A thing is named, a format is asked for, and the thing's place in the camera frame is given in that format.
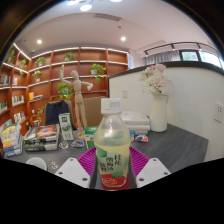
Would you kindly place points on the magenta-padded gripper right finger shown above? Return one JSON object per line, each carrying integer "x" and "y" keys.
{"x": 152, "y": 170}

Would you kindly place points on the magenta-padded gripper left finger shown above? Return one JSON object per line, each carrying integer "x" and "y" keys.
{"x": 71, "y": 170}

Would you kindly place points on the clear drink bottle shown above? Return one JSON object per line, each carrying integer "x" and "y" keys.
{"x": 112, "y": 146}

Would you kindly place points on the small green box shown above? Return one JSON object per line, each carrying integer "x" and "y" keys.
{"x": 90, "y": 138}

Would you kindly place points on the green and white carton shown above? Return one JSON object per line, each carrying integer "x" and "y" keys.
{"x": 66, "y": 126}

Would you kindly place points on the stack of dark books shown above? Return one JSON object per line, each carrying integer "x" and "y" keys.
{"x": 41, "y": 136}

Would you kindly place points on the stack of white papers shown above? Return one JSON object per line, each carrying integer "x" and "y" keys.
{"x": 136, "y": 121}

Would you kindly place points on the white vase with pink flowers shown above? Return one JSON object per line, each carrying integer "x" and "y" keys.
{"x": 158, "y": 113}

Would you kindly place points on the dark office chair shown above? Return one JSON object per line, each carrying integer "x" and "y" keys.
{"x": 55, "y": 111}

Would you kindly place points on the tan chair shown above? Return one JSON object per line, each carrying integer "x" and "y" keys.
{"x": 90, "y": 110}

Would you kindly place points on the wooden artist mannequin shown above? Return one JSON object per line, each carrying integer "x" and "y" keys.
{"x": 78, "y": 100}

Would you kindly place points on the orange wooden bookshelf unit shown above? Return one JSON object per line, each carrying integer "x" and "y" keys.
{"x": 46, "y": 70}

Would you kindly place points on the grey curtain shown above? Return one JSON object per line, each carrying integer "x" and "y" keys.
{"x": 161, "y": 57}

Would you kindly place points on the window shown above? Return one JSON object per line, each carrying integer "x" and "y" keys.
{"x": 200, "y": 57}

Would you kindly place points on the ceiling air vent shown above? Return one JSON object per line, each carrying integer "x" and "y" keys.
{"x": 107, "y": 16}

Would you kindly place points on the ceiling lights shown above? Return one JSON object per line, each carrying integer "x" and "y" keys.
{"x": 85, "y": 7}

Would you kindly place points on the small white wall switch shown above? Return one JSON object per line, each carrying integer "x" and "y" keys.
{"x": 125, "y": 93}

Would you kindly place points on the white wall socket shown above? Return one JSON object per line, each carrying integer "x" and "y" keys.
{"x": 219, "y": 112}

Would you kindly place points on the black ceiling track rail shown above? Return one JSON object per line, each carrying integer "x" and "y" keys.
{"x": 173, "y": 44}

